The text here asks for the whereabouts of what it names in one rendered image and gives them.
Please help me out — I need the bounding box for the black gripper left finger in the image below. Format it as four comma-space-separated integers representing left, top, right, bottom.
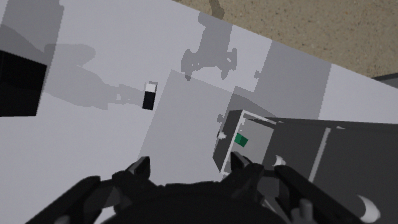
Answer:
25, 156, 172, 224

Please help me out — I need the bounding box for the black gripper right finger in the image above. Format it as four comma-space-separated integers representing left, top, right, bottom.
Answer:
204, 152, 365, 224

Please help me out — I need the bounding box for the grey chest of drawers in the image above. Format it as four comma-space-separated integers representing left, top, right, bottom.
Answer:
262, 117, 398, 186

